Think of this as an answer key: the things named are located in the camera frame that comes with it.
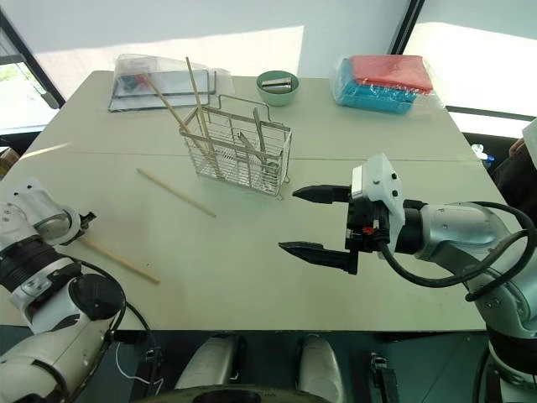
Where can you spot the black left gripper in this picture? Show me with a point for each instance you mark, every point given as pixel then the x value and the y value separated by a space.
pixel 88 219

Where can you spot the green bowl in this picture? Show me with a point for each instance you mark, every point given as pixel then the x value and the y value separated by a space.
pixel 277 97

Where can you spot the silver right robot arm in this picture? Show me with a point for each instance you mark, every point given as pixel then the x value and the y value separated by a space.
pixel 455 226

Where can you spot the clear plastic bag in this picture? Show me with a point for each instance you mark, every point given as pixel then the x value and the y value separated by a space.
pixel 168 69

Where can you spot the metal cylinder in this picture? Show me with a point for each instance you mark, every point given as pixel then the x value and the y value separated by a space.
pixel 277 83

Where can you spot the metal spoon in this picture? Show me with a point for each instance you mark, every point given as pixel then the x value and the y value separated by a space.
pixel 251 147
pixel 259 134

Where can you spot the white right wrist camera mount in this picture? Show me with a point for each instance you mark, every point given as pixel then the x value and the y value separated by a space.
pixel 384 180

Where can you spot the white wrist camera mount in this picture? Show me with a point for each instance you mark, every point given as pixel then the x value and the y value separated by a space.
pixel 384 180
pixel 23 198

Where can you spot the red cloth pack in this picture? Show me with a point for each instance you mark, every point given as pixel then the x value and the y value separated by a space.
pixel 394 73

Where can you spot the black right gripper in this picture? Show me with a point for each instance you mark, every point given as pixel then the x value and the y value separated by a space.
pixel 364 226

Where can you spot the clear plastic bottle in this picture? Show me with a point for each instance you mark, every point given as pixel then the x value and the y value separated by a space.
pixel 482 155

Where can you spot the wooden chopstick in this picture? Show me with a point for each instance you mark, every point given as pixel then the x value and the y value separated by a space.
pixel 176 192
pixel 165 103
pixel 196 90
pixel 123 262

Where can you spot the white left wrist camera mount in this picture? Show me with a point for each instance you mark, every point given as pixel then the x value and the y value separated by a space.
pixel 23 198

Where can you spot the black window frame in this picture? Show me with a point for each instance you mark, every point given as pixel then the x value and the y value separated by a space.
pixel 405 25
pixel 35 67

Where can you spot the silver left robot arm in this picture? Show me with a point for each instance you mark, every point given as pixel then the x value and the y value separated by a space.
pixel 54 348

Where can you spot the bag of red blue items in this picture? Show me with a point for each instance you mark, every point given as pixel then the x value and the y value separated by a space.
pixel 369 94

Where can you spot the person in dark clothes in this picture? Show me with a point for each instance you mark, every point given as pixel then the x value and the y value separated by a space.
pixel 518 180

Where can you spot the white rounded robot leg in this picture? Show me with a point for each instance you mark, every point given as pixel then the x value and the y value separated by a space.
pixel 210 363
pixel 319 365

